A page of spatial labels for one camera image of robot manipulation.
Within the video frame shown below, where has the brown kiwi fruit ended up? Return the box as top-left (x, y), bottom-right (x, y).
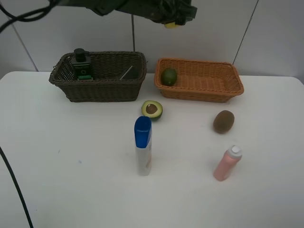
top-left (213, 110), bottom-right (235, 133)

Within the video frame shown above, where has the black pump bottle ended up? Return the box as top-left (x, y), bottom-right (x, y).
top-left (71, 48), bottom-right (93, 80)

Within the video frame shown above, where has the pink spray bottle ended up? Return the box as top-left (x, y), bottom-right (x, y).
top-left (213, 145), bottom-right (243, 181)

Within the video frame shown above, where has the orange wicker basket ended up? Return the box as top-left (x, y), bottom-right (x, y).
top-left (154, 58), bottom-right (244, 103)

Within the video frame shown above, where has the yellow lemon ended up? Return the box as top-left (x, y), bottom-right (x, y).
top-left (164, 22), bottom-right (179, 29)

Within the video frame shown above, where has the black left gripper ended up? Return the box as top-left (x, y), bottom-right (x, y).
top-left (135, 0), bottom-right (197, 25)

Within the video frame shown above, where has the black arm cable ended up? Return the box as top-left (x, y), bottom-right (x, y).
top-left (0, 0), bottom-right (57, 228)

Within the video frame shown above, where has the dark green lime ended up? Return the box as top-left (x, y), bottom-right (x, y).
top-left (161, 68), bottom-right (177, 86)

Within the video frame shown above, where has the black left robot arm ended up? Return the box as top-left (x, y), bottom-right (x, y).
top-left (58, 0), bottom-right (197, 26)

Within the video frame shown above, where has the dark brown wicker basket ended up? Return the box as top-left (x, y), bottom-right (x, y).
top-left (49, 51), bottom-right (147, 103)

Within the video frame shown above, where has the blue capped white bottle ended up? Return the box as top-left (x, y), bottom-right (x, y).
top-left (134, 116), bottom-right (152, 176)

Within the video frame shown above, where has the black whiteboard eraser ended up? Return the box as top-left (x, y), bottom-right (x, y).
top-left (119, 66), bottom-right (140, 80)

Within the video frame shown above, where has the halved avocado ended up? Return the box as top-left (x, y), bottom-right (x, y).
top-left (141, 100), bottom-right (163, 121)

